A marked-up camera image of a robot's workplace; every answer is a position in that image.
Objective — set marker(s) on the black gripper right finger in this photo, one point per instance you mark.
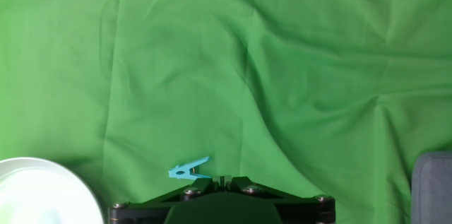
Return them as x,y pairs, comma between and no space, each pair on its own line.
307,213

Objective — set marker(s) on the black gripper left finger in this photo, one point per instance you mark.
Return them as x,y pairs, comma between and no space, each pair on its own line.
141,213

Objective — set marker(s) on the blue plastic clothespin clamp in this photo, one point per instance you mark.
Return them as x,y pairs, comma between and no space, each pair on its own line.
182,172

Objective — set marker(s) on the white round bowl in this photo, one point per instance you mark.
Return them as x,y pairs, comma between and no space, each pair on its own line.
42,195

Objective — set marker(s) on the grey cushion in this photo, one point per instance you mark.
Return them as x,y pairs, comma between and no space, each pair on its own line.
432,188

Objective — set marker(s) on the green cloth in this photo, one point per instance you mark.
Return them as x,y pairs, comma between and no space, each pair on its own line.
226,75

